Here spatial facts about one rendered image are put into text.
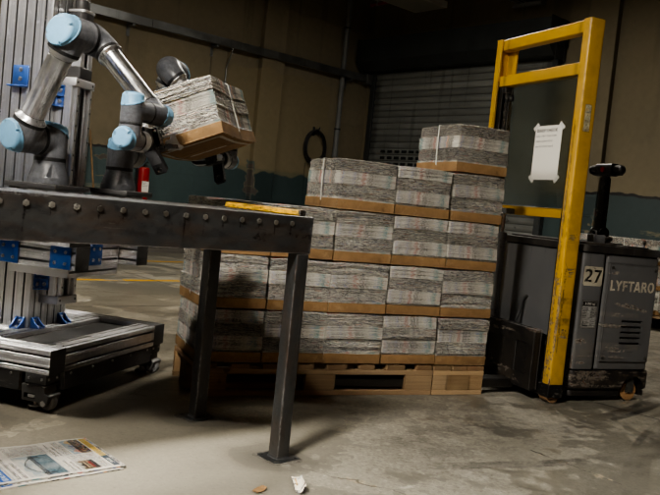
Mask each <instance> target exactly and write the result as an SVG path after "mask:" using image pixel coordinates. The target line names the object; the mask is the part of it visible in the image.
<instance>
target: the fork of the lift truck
mask: <svg viewBox="0 0 660 495"><path fill-rule="evenodd" d="M403 376H404V375H369V374H336V376H335V386H349V387H403V382H404V379H403ZM512 386H513V384H512V383H511V378H508V377H506V376H503V375H501V374H483V378H482V387H512Z"/></svg>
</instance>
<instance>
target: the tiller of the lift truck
mask: <svg viewBox="0 0 660 495"><path fill-rule="evenodd" d="M589 173H590V174H591V175H593V176H598V177H602V178H601V179H600V186H599V194H598V200H597V208H596V216H595V224H594V230H596V231H597V235H598V232H599V230H600V229H601V228H606V222H607V213H608V204H609V195H610V187H611V178H610V177H618V176H623V175H624V174H625V173H626V167H625V166H623V165H619V164H614V163H608V164H596V165H592V166H590V167H589Z"/></svg>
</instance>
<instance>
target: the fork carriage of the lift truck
mask: <svg viewBox="0 0 660 495"><path fill-rule="evenodd" d="M483 319H486V320H488V321H490V326H489V331H488V333H487V342H486V349H485V350H486V351H485V353H486V355H485V363H484V365H483V366H484V369H483V371H484V373H487V374H501V375H503V376H506V377H508V378H511V383H512V384H514V385H516V386H519V387H521V388H524V389H525V390H536V385H537V376H538V368H539V360H540V352H541V343H542V334H543V330H541V329H537V328H534V327H530V326H527V325H523V324H520V323H517V322H514V321H510V320H507V319H503V318H500V317H496V316H493V315H490V318H483Z"/></svg>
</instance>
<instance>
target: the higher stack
mask: <svg viewBox="0 0 660 495"><path fill-rule="evenodd" d="M440 126H442V125H439V127H427V128H422V132H421V137H420V141H419V147H420V149H419V154H418V161H417V162H435V165H436V163H437V162H449V161H457V163H458V161H459V162H466V163H474V164H481V165H489V166H496V167H504V168H506V166H508V161H509V160H508V158H509V154H508V148H509V147H508V146H509V140H510V133H511V132H508V131H504V130H499V129H493V128H486V127H480V126H474V125H466V124H452V125H446V126H442V127H440ZM446 172H450V173H453V177H452V179H453V180H452V184H451V190H450V199H449V201H448V202H449V208H448V210H453V211H462V212H471V213H481V214H491V215H499V214H500V215H501V214H502V208H503V207H502V202H503V201H504V193H505V191H503V188H504V187H505V186H503V185H505V180H504V179H499V178H500V177H501V176H494V175H486V174H478V173H471V172H463V171H446ZM442 220H445V221H448V223H447V224H448V226H447V228H448V229H447V233H446V235H445V236H446V237H445V242H444V243H445V245H447V246H446V248H447V251H446V256H445V258H447V259H458V260H470V261H481V262H493V263H496V261H497V259H496V257H497V245H498V238H497V237H498V233H499V230H498V229H499V227H496V226H491V225H499V224H489V223H479V222H469V221H459V220H449V219H442ZM483 224H485V225H483ZM495 239H496V240H495ZM438 269H441V270H444V274H443V280H442V286H441V290H440V291H441V293H440V294H441V295H440V296H441V297H440V305H439V307H452V308H475V309H490V307H491V302H492V300H491V296H492V293H493V292H492V290H493V286H494V285H493V282H494V281H492V280H493V279H494V278H493V276H494V275H493V273H490V272H492V271H480V270H467V269H455V268H445V267H439V268H438ZM434 317H436V318H437V319H436V320H437V322H436V324H437V325H436V329H437V333H436V337H437V338H435V339H436V342H435V349H434V354H435V357H436V356H458V357H485V355H486V353H485V351H486V350H485V349H486V342H487V333H488V331H489V326H490V321H488V320H486V319H483V318H475V317H448V316H434ZM429 365H431V366H432V369H431V370H433V374H432V380H431V389H430V390H431V392H430V394H431V395H481V387H482V378H483V372H484V371H483V369H484V366H482V365H457V364H429Z"/></svg>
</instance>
